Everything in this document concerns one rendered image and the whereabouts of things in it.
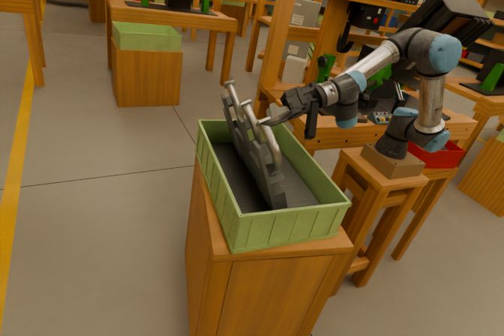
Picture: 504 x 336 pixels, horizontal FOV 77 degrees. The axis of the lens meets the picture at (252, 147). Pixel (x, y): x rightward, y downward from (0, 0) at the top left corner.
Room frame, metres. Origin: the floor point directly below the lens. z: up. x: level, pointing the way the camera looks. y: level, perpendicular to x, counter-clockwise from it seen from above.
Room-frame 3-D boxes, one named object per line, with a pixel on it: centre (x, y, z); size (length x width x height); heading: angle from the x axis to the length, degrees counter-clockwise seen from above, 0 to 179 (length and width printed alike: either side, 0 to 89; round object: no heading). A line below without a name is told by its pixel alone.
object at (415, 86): (2.17, -0.88, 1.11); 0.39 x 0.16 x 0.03; 29
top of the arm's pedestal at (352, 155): (1.43, -0.68, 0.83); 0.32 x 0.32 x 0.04; 29
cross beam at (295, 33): (2.54, -0.58, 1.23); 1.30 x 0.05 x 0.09; 119
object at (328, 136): (1.97, -0.90, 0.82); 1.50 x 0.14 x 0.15; 119
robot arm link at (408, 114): (1.43, -0.68, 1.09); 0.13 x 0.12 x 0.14; 32
